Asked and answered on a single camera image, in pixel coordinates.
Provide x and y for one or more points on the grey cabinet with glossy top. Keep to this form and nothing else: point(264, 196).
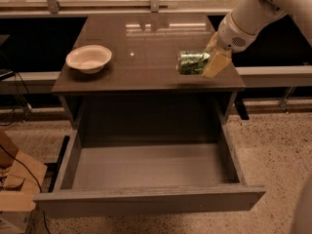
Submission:
point(138, 91)

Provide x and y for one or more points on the green soda can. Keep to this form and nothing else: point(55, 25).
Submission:
point(191, 62)

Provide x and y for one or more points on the open grey top drawer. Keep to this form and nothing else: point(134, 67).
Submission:
point(149, 176)

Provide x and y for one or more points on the grey window frame rail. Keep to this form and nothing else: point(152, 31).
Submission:
point(130, 4)

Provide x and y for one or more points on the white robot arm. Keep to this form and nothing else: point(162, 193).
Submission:
point(268, 11)

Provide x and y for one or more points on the cardboard boxes on floor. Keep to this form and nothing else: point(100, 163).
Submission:
point(21, 178)

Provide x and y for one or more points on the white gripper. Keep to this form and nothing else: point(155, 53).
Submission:
point(231, 35)

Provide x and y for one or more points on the white paper bowl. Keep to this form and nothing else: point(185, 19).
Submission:
point(89, 59)

